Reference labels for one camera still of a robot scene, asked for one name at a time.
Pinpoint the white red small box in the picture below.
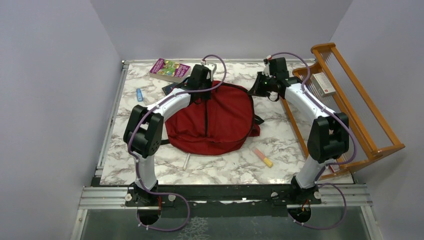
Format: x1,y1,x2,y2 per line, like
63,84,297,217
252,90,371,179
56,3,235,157
310,72,336,97

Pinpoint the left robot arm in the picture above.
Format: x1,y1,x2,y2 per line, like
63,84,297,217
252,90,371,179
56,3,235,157
123,62,217,206

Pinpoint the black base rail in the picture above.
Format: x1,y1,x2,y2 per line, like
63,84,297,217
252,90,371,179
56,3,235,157
91,177,339,220

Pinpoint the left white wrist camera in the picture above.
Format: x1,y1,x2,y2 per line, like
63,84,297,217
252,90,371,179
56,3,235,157
200,59,217,81

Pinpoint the purple green paperback book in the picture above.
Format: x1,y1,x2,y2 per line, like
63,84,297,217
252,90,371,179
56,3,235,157
149,58,192,83

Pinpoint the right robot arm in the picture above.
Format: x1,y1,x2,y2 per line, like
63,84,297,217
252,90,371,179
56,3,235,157
248,56,350,204

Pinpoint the red backpack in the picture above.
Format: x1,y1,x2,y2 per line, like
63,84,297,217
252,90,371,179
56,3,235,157
161,83,264,156

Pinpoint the dark blue book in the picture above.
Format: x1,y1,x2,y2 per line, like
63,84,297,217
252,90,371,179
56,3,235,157
162,83,180,96

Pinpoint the light blue highlighter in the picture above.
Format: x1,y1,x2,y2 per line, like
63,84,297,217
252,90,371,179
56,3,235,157
136,88,144,102

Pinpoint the orange wooden rack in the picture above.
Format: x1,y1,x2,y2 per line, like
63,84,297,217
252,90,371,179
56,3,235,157
281,42,406,181

